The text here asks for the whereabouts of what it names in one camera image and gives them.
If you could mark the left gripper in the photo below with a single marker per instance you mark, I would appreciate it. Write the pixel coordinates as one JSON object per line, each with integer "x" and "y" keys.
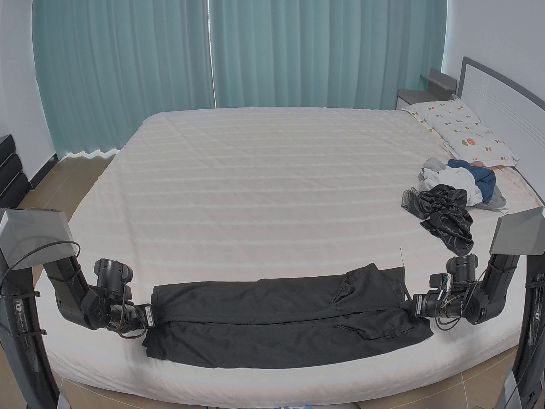
{"x": 140, "y": 317}

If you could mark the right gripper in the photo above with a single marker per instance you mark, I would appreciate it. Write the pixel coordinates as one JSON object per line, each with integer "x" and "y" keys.
{"x": 430, "y": 306}

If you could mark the black T-shirt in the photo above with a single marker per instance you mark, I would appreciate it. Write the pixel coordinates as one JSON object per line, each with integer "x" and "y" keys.
{"x": 255, "y": 313}

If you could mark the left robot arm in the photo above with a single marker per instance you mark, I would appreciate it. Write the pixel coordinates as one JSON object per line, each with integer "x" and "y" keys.
{"x": 34, "y": 232}

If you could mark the pile of clothes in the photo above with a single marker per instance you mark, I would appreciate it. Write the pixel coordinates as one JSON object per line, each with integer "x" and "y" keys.
{"x": 472, "y": 181}

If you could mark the bed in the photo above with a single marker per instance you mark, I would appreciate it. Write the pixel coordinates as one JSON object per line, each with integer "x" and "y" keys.
{"x": 255, "y": 177}

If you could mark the black garment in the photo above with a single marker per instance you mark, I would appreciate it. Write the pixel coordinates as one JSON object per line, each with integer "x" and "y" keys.
{"x": 447, "y": 215}

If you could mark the white printed pillow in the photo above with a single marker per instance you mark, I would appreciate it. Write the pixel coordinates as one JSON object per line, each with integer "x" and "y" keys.
{"x": 460, "y": 130}

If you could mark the black chest of drawers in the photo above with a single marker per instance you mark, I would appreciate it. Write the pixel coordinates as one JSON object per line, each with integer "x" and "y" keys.
{"x": 10, "y": 168}

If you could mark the grey bedside table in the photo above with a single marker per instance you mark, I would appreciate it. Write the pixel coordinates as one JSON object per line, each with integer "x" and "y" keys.
{"x": 415, "y": 96}

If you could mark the blue-green curtain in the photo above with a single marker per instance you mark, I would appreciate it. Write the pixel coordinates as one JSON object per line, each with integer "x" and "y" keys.
{"x": 119, "y": 58}
{"x": 323, "y": 41}

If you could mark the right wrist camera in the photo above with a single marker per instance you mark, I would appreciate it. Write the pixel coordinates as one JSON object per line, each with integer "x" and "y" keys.
{"x": 437, "y": 280}

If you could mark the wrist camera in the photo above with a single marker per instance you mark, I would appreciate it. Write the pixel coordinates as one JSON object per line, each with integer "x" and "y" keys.
{"x": 437, "y": 280}
{"x": 127, "y": 273}

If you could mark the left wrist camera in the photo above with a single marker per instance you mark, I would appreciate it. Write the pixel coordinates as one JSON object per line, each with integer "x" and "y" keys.
{"x": 127, "y": 273}

